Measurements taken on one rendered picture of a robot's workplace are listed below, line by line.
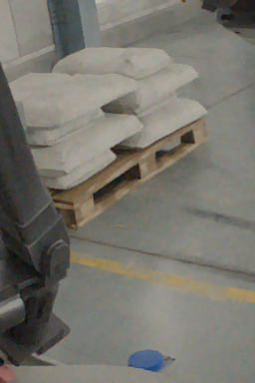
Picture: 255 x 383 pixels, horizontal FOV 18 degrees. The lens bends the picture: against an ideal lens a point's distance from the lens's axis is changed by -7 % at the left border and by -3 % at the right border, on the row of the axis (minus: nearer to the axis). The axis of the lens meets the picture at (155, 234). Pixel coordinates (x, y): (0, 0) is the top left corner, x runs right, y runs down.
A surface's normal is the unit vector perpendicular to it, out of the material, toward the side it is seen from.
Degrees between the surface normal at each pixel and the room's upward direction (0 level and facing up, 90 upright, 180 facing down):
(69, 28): 90
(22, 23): 90
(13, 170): 105
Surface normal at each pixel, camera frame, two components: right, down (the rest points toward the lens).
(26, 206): 0.65, 0.34
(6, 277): 0.05, -0.81
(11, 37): 0.81, 0.16
